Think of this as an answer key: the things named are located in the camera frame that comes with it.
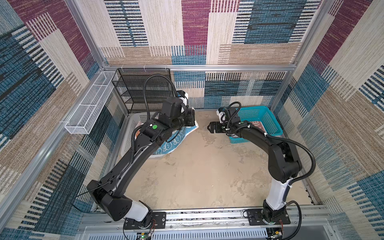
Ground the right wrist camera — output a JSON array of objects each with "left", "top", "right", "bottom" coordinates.
[{"left": 217, "top": 107, "right": 237, "bottom": 123}]

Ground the white plastic laundry basket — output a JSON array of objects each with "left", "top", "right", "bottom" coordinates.
[{"left": 120, "top": 112, "right": 147, "bottom": 157}]

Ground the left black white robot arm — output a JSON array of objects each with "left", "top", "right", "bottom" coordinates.
[{"left": 86, "top": 78, "right": 196, "bottom": 223}]

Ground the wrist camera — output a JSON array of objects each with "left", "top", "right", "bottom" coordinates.
[
  {"left": 161, "top": 90, "right": 188, "bottom": 119},
  {"left": 217, "top": 107, "right": 237, "bottom": 123}
]

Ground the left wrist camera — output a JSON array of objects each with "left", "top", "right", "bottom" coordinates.
[{"left": 161, "top": 90, "right": 188, "bottom": 119}]

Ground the white wire mesh tray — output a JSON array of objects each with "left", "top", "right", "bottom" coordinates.
[{"left": 65, "top": 71, "right": 115, "bottom": 135}]

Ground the black wire shelf rack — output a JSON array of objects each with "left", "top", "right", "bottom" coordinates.
[{"left": 112, "top": 68, "right": 174, "bottom": 114}]

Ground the teal bicycle print towel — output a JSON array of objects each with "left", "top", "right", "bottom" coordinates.
[{"left": 151, "top": 121, "right": 199, "bottom": 158}]

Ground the rabbit print striped towel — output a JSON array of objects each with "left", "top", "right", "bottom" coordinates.
[{"left": 251, "top": 121, "right": 267, "bottom": 133}]

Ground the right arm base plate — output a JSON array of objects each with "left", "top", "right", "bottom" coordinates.
[{"left": 243, "top": 207, "right": 291, "bottom": 226}]

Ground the aluminium mounting rail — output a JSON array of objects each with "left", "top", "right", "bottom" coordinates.
[{"left": 77, "top": 205, "right": 334, "bottom": 232}]

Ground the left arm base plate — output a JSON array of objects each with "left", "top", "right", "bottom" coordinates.
[{"left": 123, "top": 212, "right": 167, "bottom": 231}]

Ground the teal plastic basket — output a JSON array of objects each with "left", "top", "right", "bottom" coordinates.
[{"left": 238, "top": 106, "right": 283, "bottom": 137}]

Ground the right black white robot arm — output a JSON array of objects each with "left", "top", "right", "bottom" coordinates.
[{"left": 207, "top": 102, "right": 316, "bottom": 225}]

